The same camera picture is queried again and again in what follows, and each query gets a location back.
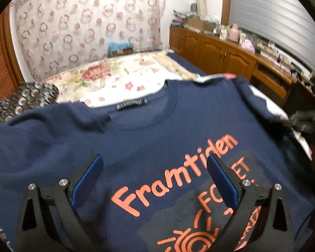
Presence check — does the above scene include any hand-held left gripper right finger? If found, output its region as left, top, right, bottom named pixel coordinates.
left=206, top=154, right=296, bottom=252

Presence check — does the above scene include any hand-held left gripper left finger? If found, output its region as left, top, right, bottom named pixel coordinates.
left=14, top=154, right=104, bottom=252

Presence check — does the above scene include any navy printed t-shirt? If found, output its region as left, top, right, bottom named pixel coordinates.
left=0, top=77, right=315, bottom=252

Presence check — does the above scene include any purple tissue pack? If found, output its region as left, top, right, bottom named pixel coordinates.
left=241, top=40, right=256, bottom=51

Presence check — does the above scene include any white strawberry-print sheet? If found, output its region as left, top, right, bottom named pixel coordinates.
left=80, top=72, right=313, bottom=160

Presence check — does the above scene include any dark circle-patterned quilt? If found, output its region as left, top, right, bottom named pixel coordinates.
left=0, top=81, right=59, bottom=247

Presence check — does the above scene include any floral bedspread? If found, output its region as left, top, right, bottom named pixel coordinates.
left=46, top=51, right=200, bottom=103

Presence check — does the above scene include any pink thermos jug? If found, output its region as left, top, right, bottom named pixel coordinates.
left=230, top=23, right=239, bottom=42

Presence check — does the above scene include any grey window blind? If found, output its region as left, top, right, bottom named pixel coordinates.
left=228, top=0, right=315, bottom=71

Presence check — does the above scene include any wooden cabinet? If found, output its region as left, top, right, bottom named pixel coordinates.
left=169, top=26, right=315, bottom=108

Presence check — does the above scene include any navy blanket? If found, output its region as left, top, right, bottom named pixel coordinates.
left=167, top=52, right=208, bottom=76

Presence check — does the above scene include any cardboard box with blue filling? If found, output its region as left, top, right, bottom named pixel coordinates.
left=108, top=41, right=134, bottom=57

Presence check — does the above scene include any louvered wooden door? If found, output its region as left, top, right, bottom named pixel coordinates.
left=0, top=13, right=24, bottom=116

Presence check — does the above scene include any stack of folded cloths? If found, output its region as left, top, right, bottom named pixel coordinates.
left=171, top=10, right=197, bottom=27

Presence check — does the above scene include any ring-patterned sheer curtain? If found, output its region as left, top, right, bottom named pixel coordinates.
left=9, top=0, right=167, bottom=82

